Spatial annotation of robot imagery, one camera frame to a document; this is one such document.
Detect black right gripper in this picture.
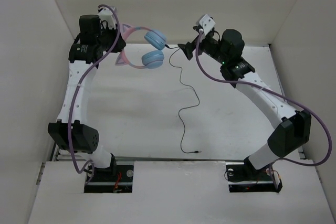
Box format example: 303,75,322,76
177,31,229,65

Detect thin black headphone cable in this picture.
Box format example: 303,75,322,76
164,44,201,154

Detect pink blue cat-ear headphones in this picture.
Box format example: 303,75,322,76
114,23,166,69

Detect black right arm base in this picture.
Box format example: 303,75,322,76
224,162,283,193

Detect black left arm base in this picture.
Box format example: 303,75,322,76
84,161,134,194

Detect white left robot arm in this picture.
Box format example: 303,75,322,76
48,14,126,180

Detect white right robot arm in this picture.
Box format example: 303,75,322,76
178,29,311,179

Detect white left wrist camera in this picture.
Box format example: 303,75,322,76
98,7,116,29

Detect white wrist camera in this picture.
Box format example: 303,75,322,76
98,7,116,29
196,14,216,36

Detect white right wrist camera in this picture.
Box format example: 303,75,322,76
196,14,216,36

